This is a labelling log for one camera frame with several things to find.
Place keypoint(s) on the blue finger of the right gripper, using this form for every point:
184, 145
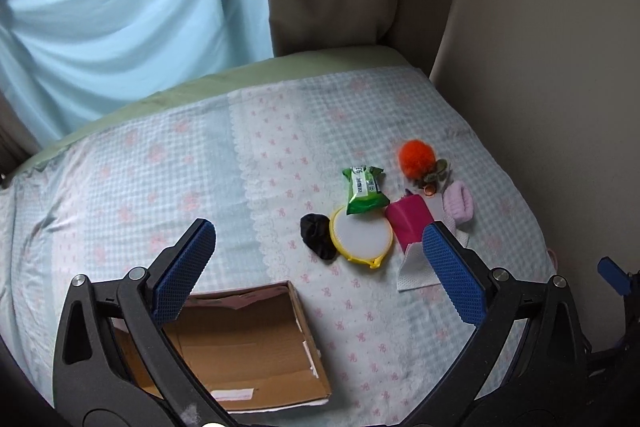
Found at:
615, 276

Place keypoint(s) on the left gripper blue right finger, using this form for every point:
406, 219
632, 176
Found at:
499, 307

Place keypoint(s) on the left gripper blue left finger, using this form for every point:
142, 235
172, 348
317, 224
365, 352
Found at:
92, 382

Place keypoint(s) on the white napkin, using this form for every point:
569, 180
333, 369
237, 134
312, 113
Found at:
415, 271

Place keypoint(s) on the pink knitted scrunchie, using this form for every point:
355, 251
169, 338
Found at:
458, 202

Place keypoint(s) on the magenta cloth pouch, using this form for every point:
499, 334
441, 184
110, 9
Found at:
408, 217

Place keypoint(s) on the yellow round mirror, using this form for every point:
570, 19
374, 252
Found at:
362, 238

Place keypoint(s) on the orange fluffy pompom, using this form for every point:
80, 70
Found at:
416, 158

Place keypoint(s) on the green wet wipes packet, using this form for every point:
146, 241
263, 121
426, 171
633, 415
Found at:
364, 191

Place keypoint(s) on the black sock roll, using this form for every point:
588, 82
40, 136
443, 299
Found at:
315, 232

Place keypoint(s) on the open cardboard box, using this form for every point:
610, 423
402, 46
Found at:
252, 348

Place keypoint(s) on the brown curtain left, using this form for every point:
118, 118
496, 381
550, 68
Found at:
17, 144

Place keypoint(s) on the checkered floral bed sheet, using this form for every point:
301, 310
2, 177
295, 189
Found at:
253, 162

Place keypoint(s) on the green mattress cover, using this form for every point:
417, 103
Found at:
295, 66

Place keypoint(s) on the light blue hanging cloth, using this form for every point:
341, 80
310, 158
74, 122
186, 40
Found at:
65, 63

